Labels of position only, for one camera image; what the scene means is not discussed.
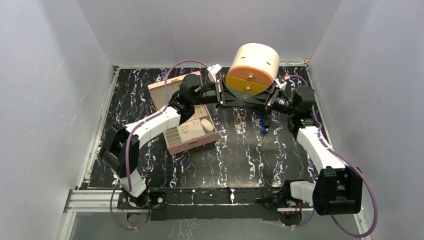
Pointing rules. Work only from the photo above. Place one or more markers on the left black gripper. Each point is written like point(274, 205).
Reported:
point(224, 97)

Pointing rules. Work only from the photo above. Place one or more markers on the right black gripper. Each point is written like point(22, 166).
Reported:
point(266, 98)

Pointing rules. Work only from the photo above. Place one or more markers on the pink jewelry box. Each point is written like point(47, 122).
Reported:
point(190, 134)

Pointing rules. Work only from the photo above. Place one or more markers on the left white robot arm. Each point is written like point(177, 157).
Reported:
point(181, 117)

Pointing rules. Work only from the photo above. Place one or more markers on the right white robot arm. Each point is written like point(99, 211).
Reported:
point(338, 188)

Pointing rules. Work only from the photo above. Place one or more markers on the blue stapler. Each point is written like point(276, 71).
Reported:
point(265, 123)

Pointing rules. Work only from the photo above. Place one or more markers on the round three-drawer organizer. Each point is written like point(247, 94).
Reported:
point(254, 69)

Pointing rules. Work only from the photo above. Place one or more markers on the white oval pad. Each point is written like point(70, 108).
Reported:
point(207, 126)

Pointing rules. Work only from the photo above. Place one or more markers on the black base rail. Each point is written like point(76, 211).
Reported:
point(263, 203)

